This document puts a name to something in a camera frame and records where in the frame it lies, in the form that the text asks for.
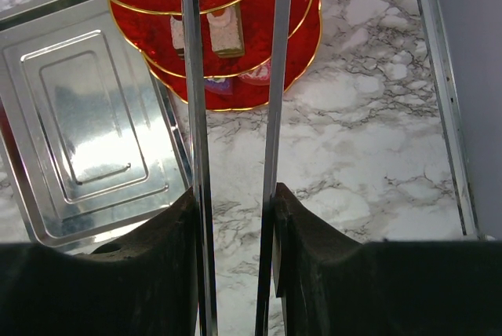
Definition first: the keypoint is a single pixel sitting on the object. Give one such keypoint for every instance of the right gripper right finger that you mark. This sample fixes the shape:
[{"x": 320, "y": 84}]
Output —
[{"x": 331, "y": 284}]

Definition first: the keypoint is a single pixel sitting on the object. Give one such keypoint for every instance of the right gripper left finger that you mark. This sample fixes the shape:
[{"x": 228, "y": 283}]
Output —
[{"x": 142, "y": 283}]

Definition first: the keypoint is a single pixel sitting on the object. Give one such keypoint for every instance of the metal tongs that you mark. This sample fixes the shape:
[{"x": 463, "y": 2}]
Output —
[{"x": 234, "y": 169}]

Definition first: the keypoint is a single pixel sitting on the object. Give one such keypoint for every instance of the stainless steel tray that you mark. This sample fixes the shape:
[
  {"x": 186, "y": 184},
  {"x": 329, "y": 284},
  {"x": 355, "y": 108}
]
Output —
[{"x": 89, "y": 136}]

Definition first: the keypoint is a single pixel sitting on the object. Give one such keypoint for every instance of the purple round cake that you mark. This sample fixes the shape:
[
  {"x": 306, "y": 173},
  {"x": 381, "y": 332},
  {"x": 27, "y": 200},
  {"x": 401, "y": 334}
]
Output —
[{"x": 220, "y": 86}]

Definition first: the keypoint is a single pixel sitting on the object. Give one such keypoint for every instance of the pink heart-shaped cake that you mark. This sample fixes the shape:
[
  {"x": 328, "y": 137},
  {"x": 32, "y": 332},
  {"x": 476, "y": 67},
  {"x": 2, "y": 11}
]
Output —
[{"x": 259, "y": 76}]

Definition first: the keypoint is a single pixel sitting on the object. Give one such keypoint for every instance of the brown layered cake slice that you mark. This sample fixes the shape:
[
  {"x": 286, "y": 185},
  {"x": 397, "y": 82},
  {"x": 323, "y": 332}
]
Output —
[{"x": 177, "y": 34}]

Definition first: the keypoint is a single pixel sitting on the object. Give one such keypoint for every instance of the red three-tier cake stand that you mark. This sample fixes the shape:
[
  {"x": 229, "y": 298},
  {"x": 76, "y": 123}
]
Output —
[{"x": 145, "y": 25}]

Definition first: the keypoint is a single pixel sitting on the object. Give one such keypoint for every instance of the yellow layered cake slice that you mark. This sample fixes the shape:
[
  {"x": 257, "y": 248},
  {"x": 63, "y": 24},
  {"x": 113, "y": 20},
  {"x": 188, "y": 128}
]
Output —
[{"x": 225, "y": 29}]

